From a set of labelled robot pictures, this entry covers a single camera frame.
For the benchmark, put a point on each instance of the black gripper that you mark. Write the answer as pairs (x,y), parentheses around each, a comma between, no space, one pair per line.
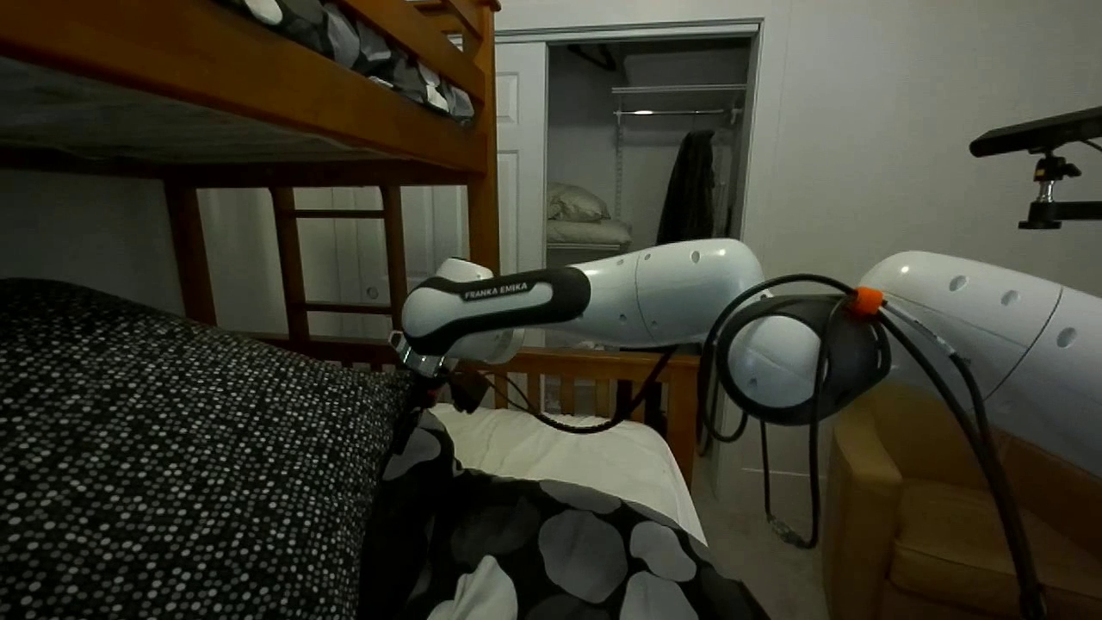
(467,388)

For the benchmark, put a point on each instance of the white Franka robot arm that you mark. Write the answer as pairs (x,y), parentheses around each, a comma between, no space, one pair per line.
(665,293)

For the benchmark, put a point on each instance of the black duvet with grey spots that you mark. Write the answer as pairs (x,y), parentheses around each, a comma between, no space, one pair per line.
(572,551)

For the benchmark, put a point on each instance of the white folded bedding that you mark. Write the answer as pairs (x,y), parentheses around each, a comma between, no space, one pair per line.
(587,235)

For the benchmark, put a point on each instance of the white pillow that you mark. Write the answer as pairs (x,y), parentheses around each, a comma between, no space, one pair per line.
(572,204)

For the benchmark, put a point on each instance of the white closet door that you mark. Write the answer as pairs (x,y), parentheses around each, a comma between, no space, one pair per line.
(522,172)

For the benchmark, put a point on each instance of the dark hanging garment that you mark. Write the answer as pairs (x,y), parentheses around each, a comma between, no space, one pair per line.
(687,194)

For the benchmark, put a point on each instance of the black white-speckled pillow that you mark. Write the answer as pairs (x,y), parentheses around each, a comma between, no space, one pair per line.
(174,460)

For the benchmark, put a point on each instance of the white closet shelf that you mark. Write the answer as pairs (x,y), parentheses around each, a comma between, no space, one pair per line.
(676,91)

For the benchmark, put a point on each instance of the spotted duvet of upper bunk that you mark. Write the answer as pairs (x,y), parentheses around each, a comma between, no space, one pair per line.
(346,38)

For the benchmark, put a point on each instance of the tan armchair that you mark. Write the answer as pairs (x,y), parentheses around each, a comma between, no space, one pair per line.
(952,561)

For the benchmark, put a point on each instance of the wooden bunk bed frame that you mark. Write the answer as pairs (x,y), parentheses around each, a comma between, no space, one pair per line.
(174,54)

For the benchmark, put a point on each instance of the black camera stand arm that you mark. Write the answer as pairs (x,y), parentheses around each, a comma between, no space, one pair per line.
(1056,210)

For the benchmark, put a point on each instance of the black stereo camera bar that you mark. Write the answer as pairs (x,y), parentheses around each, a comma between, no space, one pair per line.
(1036,136)

